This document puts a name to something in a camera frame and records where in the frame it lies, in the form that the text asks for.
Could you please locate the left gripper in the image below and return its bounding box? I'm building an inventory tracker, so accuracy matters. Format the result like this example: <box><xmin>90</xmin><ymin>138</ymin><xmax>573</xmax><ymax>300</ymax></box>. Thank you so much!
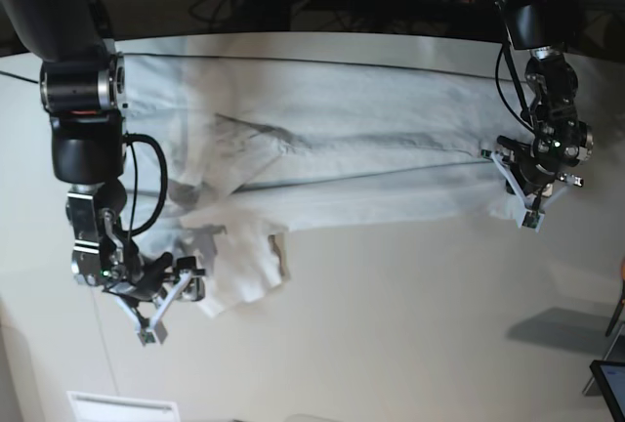
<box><xmin>515</xmin><ymin>155</ymin><xmax>561</xmax><ymax>195</ymax></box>

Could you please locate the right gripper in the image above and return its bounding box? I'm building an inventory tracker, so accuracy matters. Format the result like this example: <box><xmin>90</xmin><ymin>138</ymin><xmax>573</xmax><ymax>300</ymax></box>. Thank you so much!
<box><xmin>103</xmin><ymin>253</ymin><xmax>206</xmax><ymax>308</ymax></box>

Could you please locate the white T-shirt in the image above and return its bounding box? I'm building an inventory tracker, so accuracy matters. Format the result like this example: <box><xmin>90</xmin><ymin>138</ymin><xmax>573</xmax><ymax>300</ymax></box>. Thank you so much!
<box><xmin>126</xmin><ymin>53</ymin><xmax>529</xmax><ymax>317</ymax></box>

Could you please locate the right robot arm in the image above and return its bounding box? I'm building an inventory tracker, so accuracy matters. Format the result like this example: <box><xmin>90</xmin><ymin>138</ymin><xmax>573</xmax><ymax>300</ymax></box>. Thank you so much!
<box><xmin>1</xmin><ymin>0</ymin><xmax>205</xmax><ymax>311</ymax></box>

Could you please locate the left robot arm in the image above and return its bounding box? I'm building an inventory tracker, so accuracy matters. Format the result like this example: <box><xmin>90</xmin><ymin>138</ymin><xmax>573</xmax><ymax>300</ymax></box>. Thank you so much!
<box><xmin>492</xmin><ymin>0</ymin><xmax>594</xmax><ymax>196</ymax></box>

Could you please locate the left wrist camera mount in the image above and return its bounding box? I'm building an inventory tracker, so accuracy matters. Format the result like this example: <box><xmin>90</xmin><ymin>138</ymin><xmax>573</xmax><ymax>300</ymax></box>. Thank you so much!
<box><xmin>480</xmin><ymin>148</ymin><xmax>584</xmax><ymax>232</ymax></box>

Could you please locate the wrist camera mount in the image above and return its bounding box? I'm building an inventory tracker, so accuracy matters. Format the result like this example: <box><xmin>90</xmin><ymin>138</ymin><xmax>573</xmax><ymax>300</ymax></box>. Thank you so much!
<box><xmin>115</xmin><ymin>256</ymin><xmax>206</xmax><ymax>346</ymax></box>
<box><xmin>480</xmin><ymin>148</ymin><xmax>584</xmax><ymax>232</ymax></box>

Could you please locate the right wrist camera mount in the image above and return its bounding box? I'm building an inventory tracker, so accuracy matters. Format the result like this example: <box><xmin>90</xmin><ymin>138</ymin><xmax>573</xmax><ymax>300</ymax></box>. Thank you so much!
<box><xmin>115</xmin><ymin>256</ymin><xmax>206</xmax><ymax>346</ymax></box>

